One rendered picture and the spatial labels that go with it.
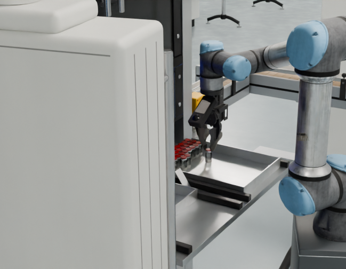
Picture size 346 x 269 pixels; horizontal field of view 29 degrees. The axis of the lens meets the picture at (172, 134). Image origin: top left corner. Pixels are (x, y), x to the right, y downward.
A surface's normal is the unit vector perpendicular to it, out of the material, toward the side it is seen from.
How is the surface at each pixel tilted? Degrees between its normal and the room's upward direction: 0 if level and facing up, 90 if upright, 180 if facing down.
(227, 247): 0
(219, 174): 0
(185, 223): 0
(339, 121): 90
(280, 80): 90
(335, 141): 90
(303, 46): 82
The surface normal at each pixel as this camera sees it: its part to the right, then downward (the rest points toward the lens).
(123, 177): 0.21, 0.36
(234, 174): -0.01, -0.93
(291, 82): -0.54, 0.32
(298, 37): -0.83, 0.09
